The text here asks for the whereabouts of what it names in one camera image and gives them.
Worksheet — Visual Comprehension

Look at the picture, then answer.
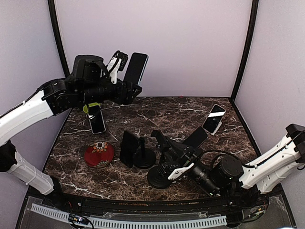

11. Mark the tall black clamp phone stand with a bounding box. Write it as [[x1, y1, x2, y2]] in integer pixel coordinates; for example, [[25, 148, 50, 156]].
[[147, 130, 175, 189]]

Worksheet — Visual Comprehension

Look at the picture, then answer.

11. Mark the large blue-edged smartphone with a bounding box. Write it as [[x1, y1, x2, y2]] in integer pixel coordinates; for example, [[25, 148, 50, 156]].
[[123, 52, 149, 85]]

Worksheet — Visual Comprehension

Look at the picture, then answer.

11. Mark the short black round-base stand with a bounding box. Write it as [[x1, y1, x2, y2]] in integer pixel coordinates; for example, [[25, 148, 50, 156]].
[[133, 137, 156, 169]]

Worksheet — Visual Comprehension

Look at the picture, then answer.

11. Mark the black smartphone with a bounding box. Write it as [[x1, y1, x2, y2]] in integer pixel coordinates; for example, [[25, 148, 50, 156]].
[[182, 126, 208, 148], [120, 131, 139, 168]]

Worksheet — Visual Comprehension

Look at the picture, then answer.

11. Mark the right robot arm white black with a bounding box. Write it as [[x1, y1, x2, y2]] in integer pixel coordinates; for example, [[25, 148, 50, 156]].
[[156, 124, 305, 207]]

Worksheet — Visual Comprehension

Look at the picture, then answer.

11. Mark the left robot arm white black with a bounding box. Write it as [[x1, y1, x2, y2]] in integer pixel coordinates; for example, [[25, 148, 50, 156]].
[[0, 51, 142, 208]]

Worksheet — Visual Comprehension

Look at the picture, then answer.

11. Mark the black smartphone on folding stand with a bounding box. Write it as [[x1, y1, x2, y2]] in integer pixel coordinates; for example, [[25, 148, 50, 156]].
[[182, 126, 208, 148]]

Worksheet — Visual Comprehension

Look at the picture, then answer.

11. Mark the lime green phone holder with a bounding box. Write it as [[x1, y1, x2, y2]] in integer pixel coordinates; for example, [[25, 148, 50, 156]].
[[83, 103, 100, 114]]

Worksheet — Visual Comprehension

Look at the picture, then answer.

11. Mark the white phone stand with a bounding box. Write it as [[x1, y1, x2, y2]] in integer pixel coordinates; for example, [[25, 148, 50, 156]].
[[211, 121, 222, 135]]

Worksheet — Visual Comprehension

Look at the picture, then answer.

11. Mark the smartphone in green holder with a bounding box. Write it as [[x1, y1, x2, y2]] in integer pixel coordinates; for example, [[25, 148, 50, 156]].
[[88, 105, 106, 135]]

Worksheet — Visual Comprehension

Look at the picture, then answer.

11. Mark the white-cased smartphone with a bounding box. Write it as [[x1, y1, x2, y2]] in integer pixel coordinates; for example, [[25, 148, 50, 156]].
[[203, 104, 226, 134]]

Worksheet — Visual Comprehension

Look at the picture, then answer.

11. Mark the red floral plate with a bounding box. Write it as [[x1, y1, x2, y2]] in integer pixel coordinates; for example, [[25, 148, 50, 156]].
[[83, 141, 114, 168]]

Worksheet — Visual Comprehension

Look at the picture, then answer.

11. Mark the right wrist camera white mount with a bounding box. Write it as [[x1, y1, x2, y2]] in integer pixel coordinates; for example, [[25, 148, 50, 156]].
[[167, 163, 194, 181]]

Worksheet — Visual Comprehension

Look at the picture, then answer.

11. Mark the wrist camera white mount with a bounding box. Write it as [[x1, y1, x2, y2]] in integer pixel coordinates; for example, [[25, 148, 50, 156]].
[[106, 51, 128, 84], [167, 163, 194, 181]]

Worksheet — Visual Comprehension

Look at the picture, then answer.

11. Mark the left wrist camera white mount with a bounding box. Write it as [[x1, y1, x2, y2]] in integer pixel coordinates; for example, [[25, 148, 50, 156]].
[[106, 51, 128, 84]]

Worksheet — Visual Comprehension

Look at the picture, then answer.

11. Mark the white slotted cable duct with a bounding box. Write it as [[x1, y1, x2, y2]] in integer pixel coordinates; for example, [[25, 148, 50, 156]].
[[30, 203, 227, 229]]

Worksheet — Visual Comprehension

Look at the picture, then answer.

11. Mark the left black frame post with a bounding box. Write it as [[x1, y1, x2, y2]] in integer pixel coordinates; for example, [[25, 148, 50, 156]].
[[47, 0, 70, 78]]

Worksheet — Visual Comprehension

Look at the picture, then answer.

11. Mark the black frame post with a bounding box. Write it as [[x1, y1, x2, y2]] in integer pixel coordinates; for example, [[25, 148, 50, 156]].
[[230, 0, 259, 104], [47, 0, 70, 78]]

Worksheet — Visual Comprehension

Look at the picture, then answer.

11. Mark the right black frame post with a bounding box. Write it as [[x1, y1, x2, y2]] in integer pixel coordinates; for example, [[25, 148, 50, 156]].
[[230, 0, 259, 104]]

